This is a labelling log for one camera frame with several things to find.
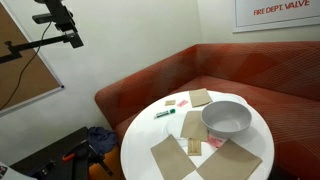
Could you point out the green and white marker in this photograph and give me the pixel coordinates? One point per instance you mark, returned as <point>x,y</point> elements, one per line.
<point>165,113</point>

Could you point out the grey bowl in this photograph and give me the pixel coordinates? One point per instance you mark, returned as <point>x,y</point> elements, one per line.
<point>226,117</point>

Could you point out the pink sticky note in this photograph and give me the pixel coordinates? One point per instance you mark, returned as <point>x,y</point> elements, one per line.
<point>215,142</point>
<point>182,103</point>

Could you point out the round white table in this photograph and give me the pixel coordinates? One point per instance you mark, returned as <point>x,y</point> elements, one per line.
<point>146,133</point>

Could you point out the small striped tan card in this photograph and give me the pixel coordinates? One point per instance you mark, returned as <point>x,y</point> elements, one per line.
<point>194,147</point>

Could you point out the large brown paper sheet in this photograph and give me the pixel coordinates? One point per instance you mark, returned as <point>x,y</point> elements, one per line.
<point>171,158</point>
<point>230,163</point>

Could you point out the blue cloth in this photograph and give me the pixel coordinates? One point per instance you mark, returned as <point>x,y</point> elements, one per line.
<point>101,138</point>

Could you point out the orange patterned sofa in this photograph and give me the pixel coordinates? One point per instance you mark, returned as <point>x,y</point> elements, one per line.
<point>283,83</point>

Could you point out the black robot platform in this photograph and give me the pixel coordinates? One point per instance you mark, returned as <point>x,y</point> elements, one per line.
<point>50,150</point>

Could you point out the framed cork board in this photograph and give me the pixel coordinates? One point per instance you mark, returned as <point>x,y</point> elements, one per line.
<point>30,80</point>

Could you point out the fire dept valve sign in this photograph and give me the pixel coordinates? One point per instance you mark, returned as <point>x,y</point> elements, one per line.
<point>276,11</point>

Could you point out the black camera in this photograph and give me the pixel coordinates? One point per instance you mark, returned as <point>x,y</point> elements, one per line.
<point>58,13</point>

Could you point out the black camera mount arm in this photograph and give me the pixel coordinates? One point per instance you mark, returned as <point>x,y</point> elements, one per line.
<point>40,42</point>

